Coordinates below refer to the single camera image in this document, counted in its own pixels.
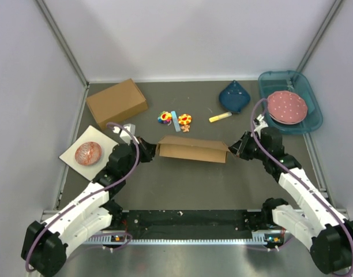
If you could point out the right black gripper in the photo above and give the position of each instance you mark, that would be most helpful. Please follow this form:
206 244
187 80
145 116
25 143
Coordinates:
239 148

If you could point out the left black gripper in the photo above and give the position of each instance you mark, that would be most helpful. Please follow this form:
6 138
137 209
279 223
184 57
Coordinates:
148 149

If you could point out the brown cardboard box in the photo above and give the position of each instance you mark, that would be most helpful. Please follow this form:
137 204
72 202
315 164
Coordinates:
192 149
117 103

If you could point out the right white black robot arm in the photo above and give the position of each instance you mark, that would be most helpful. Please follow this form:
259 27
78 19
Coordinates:
322 229

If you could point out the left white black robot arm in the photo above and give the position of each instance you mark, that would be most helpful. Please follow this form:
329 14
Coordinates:
47 245

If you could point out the closed brown cardboard box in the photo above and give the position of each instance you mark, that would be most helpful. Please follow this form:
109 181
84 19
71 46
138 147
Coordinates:
117 103

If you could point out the rainbow plush flower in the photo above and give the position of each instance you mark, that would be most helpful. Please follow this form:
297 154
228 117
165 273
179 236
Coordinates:
165 117

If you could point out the light blue highlighter pen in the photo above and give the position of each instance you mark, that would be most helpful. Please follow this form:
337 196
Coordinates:
175 121

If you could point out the yellow highlighter pen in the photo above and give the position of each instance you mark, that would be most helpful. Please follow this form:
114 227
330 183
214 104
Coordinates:
220 117

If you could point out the small orange patterned clip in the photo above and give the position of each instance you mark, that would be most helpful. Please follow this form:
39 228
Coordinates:
185 128

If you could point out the orange plush flower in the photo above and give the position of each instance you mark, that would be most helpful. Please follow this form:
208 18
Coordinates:
184 119

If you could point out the dark blue teardrop dish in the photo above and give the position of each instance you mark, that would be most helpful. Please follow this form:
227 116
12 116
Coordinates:
234 98

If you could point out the white square board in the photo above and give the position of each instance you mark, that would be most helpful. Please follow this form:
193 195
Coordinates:
91 134

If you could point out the red patterned bowl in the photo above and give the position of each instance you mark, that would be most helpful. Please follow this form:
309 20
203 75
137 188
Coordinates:
88 153

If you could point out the pink polka dot plate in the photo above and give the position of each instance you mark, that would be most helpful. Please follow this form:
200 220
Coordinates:
286 107

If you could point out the teal transparent plastic bin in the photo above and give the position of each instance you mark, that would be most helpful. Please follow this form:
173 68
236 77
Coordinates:
294 82

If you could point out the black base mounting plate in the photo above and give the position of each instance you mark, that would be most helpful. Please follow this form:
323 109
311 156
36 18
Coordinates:
189 224

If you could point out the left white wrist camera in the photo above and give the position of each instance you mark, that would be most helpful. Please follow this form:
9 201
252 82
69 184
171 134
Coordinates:
127 135

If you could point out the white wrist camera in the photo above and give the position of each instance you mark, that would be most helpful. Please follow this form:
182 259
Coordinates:
259 123
127 135

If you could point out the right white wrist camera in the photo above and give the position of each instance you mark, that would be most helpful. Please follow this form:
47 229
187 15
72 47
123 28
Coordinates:
259 123

